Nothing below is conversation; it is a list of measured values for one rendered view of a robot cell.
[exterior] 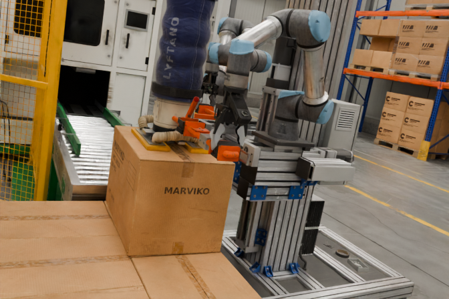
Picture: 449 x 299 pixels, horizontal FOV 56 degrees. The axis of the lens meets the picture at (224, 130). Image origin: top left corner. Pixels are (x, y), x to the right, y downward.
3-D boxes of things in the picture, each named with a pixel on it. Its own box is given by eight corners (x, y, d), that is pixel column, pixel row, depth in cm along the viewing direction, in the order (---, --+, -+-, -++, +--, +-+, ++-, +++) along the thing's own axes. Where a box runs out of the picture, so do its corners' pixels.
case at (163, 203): (105, 199, 219) (114, 125, 212) (178, 201, 235) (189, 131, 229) (127, 257, 165) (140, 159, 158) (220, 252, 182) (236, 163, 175)
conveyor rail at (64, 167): (43, 124, 422) (45, 106, 419) (49, 125, 424) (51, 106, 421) (67, 219, 220) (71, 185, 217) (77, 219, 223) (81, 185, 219)
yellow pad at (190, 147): (168, 135, 211) (170, 125, 210) (187, 136, 215) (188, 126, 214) (190, 153, 181) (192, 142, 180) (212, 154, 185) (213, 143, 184)
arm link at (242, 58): (260, 43, 136) (246, 39, 129) (254, 77, 137) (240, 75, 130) (240, 40, 140) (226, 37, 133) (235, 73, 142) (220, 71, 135)
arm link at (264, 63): (248, 48, 151) (231, 44, 142) (276, 52, 145) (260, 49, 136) (244, 70, 152) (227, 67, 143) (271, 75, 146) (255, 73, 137)
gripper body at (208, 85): (204, 94, 219) (208, 71, 217) (198, 92, 227) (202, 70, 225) (218, 96, 223) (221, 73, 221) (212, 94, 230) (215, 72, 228)
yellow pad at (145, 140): (130, 131, 203) (131, 121, 202) (151, 133, 207) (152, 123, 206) (146, 151, 173) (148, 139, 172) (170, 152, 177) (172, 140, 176)
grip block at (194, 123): (175, 131, 171) (177, 117, 170) (198, 133, 176) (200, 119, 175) (181, 135, 164) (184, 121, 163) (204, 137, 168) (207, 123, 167)
